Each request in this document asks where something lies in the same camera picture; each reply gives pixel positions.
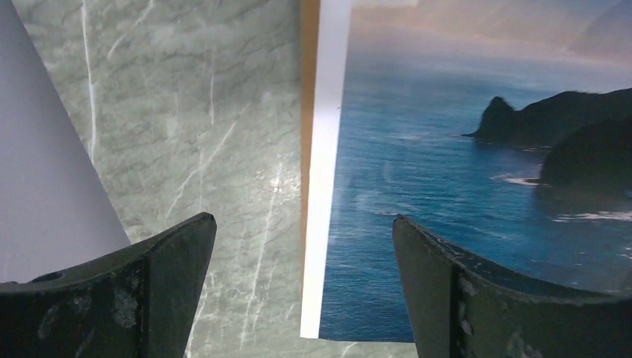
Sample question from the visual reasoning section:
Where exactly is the brown frame backing board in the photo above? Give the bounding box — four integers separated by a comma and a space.
300, 0, 322, 248

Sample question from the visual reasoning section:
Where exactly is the seascape photo print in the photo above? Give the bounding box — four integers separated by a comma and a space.
300, 1, 631, 342

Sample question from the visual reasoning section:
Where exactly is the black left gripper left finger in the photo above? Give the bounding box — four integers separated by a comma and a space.
1, 213, 217, 357

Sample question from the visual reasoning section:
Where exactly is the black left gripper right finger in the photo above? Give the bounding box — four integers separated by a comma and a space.
392, 215, 631, 357

